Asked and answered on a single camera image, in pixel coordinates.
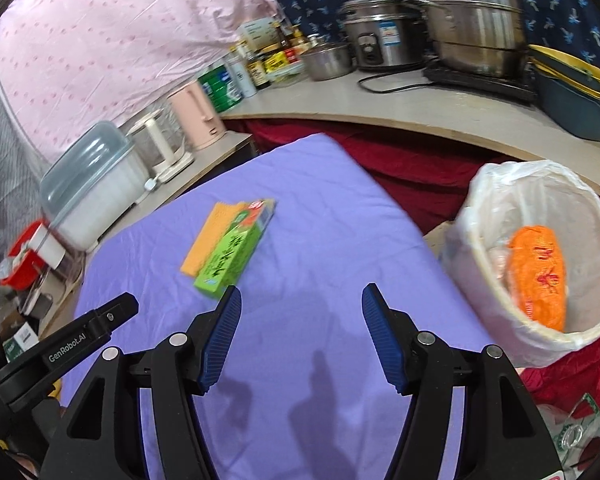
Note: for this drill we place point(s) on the pink electric kettle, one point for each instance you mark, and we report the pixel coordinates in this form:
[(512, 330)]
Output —
[(195, 115)]

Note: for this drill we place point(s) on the round white trash bin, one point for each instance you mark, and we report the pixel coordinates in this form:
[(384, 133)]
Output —
[(540, 350)]

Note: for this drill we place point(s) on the white power plug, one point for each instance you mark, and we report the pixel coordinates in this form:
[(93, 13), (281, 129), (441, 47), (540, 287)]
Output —
[(150, 184)]

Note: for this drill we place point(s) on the orange plastic bag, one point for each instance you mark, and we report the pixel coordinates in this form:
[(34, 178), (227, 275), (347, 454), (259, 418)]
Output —
[(537, 275)]

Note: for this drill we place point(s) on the green tin can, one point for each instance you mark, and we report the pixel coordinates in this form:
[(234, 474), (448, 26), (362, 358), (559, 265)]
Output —
[(220, 87)]

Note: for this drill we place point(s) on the large steel steamer pot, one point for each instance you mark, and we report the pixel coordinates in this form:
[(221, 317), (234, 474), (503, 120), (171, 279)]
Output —
[(475, 25)]

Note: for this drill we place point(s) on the clear lidded plastic container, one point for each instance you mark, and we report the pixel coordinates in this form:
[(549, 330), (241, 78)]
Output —
[(95, 200)]

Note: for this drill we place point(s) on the green cardboard box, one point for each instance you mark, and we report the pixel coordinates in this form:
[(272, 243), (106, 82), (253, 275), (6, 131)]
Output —
[(230, 255)]

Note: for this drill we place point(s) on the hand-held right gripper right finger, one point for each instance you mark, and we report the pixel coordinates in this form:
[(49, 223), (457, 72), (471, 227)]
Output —
[(380, 340)]

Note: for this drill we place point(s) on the yellow colander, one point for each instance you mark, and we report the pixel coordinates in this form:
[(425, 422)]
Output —
[(580, 91), (595, 72)]

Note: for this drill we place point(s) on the grey checked cloth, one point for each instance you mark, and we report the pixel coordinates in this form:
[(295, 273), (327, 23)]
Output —
[(5, 150)]

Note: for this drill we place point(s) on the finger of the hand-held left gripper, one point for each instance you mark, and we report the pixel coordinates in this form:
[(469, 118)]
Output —
[(65, 350)]

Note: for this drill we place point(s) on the pink dotted cloth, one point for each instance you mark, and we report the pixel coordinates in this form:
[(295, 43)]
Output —
[(130, 35)]

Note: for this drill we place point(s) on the yellow sponge cloth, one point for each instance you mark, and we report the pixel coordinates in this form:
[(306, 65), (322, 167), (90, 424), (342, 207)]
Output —
[(205, 240)]

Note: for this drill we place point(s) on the blue plastic basin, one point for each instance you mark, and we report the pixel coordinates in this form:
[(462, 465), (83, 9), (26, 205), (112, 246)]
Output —
[(570, 110)]

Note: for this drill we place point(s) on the white glass kettle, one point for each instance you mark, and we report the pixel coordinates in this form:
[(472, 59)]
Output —
[(160, 140)]

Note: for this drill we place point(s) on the clear printed plastic bag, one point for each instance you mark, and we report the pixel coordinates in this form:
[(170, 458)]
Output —
[(570, 435)]

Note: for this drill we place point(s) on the steel rice cooker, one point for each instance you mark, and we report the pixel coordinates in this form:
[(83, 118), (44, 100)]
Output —
[(380, 35)]

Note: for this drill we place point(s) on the navy palm-print cloth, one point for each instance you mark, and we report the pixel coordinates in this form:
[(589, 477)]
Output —
[(320, 0)]

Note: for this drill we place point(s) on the lilac bed sheet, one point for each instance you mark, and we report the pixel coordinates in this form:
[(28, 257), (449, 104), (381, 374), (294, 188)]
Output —
[(305, 220)]

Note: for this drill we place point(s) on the small green white box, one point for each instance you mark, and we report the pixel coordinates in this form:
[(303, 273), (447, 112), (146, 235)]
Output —
[(20, 342)]

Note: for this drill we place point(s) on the small steel pot with lid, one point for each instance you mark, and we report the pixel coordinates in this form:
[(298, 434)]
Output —
[(330, 62)]

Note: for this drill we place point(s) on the black induction cooktop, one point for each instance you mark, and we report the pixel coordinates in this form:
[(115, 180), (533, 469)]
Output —
[(480, 85)]

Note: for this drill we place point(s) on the red satin cloth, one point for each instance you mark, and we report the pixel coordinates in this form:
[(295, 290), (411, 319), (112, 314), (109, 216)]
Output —
[(420, 170)]

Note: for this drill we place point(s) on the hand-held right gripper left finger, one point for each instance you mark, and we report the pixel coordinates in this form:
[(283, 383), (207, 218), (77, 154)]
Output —
[(220, 340)]

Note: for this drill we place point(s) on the red plastic container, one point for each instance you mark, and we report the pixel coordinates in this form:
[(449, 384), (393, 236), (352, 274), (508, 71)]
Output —
[(20, 250)]

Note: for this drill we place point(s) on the white plastic bag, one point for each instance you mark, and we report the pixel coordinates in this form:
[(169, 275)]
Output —
[(480, 195)]

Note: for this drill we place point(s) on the row of condiment bottles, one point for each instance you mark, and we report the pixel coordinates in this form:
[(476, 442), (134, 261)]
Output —
[(265, 60)]

